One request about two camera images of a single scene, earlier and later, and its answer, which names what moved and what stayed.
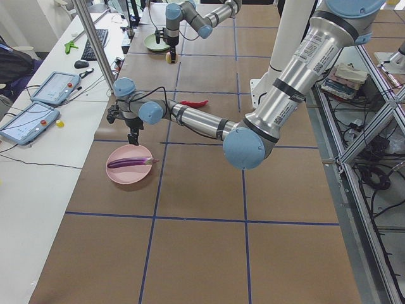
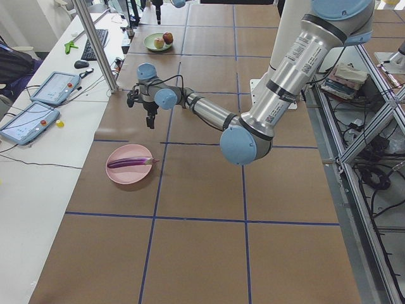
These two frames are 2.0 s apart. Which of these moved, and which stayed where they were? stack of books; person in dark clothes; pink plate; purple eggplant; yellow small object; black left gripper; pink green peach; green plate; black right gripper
Moved: pink green peach; black left gripper; black right gripper
Stayed: pink plate; yellow small object; purple eggplant; stack of books; green plate; person in dark clothes
